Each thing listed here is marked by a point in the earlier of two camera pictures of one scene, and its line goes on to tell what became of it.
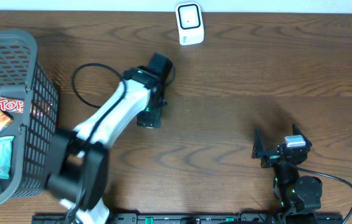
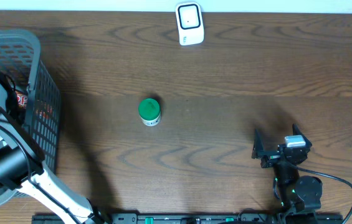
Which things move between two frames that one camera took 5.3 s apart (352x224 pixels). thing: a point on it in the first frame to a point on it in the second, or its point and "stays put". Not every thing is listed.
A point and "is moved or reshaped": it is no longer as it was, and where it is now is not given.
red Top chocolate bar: (11, 105) is moved or reshaped
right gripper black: (258, 146) stays put
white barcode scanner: (190, 23) stays put
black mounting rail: (198, 218) stays put
